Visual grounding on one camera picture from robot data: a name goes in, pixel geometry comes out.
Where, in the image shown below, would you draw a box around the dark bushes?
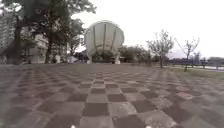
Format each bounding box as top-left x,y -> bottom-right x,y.
117,44 -> 152,65

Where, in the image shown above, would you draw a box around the white ribbed canopy structure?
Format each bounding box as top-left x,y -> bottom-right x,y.
83,19 -> 126,65

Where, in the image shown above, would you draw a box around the checkered brick paving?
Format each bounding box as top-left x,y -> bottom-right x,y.
0,63 -> 224,128

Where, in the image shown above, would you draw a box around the small leafy tree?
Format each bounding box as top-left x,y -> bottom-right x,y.
146,29 -> 175,69

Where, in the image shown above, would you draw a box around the bare thin tree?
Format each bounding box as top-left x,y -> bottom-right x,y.
174,37 -> 201,73

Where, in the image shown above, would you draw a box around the large dark trees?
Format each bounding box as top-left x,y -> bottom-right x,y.
0,0 -> 98,65

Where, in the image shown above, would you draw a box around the grass strip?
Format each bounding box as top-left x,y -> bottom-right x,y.
165,65 -> 224,81

